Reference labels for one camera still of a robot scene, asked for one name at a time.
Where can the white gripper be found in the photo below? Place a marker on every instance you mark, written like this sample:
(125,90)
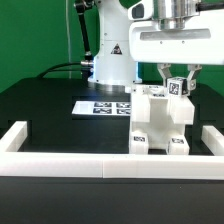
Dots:
(177,32)

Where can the white chair back piece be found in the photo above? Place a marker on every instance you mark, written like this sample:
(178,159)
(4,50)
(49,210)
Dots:
(153,103)

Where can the white chair seat piece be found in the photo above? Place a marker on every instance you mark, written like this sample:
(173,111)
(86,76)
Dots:
(159,129)

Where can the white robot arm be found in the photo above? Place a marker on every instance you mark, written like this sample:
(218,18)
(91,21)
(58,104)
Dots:
(113,65)

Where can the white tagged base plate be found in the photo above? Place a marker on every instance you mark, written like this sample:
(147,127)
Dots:
(102,108)

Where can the white U-shaped fence frame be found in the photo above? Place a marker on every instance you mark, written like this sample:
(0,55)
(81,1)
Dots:
(13,162)

